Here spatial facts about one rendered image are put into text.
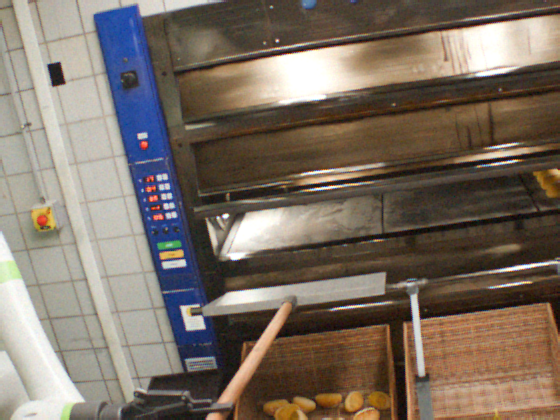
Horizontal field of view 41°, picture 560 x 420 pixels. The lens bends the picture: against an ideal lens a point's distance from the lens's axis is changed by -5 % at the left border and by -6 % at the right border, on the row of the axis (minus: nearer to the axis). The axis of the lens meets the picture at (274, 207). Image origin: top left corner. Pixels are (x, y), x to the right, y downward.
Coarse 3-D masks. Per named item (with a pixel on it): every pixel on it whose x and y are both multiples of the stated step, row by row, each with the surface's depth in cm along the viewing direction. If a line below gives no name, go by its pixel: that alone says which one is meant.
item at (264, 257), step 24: (504, 216) 275; (528, 216) 271; (552, 216) 268; (336, 240) 286; (360, 240) 282; (384, 240) 279; (408, 240) 278; (432, 240) 277; (240, 264) 289; (264, 264) 288
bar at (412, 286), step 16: (480, 272) 239; (496, 272) 238; (512, 272) 237; (528, 272) 237; (384, 288) 244; (400, 288) 243; (416, 288) 242; (416, 304) 241; (416, 320) 239; (416, 336) 237; (416, 352) 234; (416, 384) 229; (432, 416) 232
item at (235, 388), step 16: (288, 304) 222; (272, 320) 203; (272, 336) 189; (256, 352) 172; (240, 368) 161; (256, 368) 166; (240, 384) 151; (224, 400) 140; (208, 416) 132; (224, 416) 134
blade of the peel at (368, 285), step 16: (384, 272) 264; (272, 288) 269; (288, 288) 264; (304, 288) 259; (320, 288) 255; (336, 288) 250; (352, 288) 246; (368, 288) 230; (208, 304) 245; (224, 304) 252; (240, 304) 237; (256, 304) 236; (272, 304) 235; (304, 304) 234
